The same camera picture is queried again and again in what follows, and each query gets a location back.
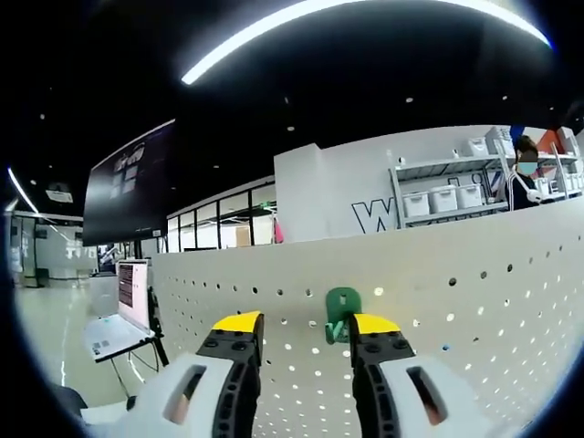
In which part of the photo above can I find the long ceiling light strip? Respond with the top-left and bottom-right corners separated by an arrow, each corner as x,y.
181,0 -> 553,86

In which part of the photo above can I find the black framed glass partition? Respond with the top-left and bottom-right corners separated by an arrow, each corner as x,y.
164,180 -> 278,253

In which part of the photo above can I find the large black wall display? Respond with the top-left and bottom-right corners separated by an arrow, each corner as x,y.
81,119 -> 177,247

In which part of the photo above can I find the short ceiling light strip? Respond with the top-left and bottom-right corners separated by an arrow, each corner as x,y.
6,167 -> 29,209

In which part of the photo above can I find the white perforated mounting plate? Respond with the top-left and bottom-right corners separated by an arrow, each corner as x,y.
150,204 -> 584,438

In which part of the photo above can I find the white storage shelf with bins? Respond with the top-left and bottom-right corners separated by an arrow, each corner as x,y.
401,125 -> 584,215

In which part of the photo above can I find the black laptop stand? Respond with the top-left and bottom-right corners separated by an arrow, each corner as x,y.
109,287 -> 170,398

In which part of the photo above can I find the small ceiling air conditioner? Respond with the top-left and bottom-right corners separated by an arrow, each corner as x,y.
45,182 -> 75,203

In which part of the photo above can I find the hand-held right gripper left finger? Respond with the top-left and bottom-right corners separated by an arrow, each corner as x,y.
111,310 -> 266,438

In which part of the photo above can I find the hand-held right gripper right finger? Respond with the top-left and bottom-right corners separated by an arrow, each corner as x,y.
349,312 -> 496,438

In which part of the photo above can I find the white laptop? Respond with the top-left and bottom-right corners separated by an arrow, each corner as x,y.
83,258 -> 159,364

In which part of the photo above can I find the green hook assembly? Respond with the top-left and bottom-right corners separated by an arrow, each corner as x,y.
325,286 -> 364,346

